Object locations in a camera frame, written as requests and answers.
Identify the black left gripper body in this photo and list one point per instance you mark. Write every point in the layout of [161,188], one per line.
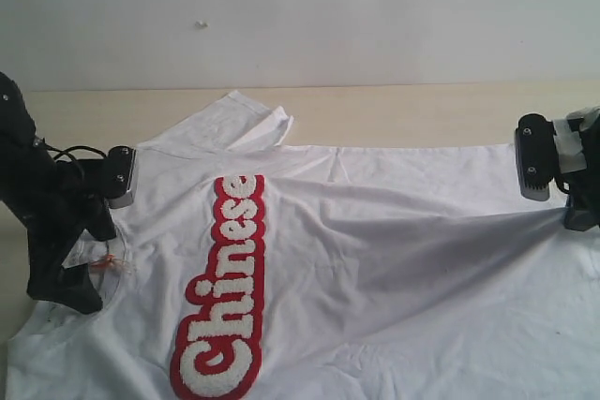
[42,193]

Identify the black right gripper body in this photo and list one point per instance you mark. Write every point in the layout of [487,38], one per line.
[586,182]

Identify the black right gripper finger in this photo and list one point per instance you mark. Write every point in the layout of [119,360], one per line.
[578,216]

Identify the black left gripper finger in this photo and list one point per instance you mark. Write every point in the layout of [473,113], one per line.
[98,219]
[71,287]

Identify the white t-shirt red lettering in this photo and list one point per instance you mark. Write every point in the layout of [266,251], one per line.
[247,269]

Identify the orange fabric tag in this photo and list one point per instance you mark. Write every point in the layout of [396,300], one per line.
[109,261]

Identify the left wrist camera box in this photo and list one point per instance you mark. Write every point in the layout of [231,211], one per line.
[119,177]

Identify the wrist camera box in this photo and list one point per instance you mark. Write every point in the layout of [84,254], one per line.
[535,156]
[119,177]

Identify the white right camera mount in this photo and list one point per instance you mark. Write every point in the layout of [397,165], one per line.
[568,138]

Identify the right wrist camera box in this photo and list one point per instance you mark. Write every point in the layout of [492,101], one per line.
[535,156]

